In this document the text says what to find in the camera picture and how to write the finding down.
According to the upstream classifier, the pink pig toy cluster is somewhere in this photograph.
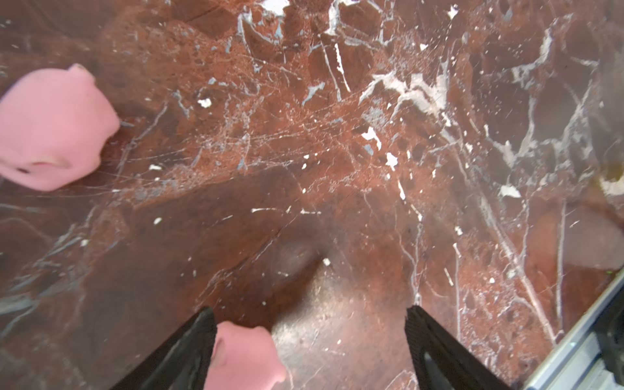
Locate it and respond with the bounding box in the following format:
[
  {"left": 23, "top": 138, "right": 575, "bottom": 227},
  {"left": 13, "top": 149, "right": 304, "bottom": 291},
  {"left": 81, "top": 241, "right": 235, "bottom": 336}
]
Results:
[
  {"left": 204, "top": 321, "right": 287, "bottom": 390},
  {"left": 1, "top": 63, "right": 120, "bottom": 192}
]

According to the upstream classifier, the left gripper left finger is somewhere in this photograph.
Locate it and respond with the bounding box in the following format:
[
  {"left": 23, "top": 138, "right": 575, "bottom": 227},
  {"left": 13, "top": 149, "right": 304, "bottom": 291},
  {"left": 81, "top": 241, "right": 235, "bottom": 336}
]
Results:
[{"left": 112, "top": 306, "right": 217, "bottom": 390}]

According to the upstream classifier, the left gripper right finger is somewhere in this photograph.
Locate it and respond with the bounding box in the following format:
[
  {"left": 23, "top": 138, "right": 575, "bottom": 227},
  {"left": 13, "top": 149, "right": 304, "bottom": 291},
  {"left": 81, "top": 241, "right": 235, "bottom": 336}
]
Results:
[{"left": 405, "top": 305, "right": 510, "bottom": 390}]

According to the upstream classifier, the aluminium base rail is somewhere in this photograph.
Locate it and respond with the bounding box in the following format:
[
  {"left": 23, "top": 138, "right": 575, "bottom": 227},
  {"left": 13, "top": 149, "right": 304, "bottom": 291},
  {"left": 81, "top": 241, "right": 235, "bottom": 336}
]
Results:
[{"left": 523, "top": 271, "right": 623, "bottom": 389}]

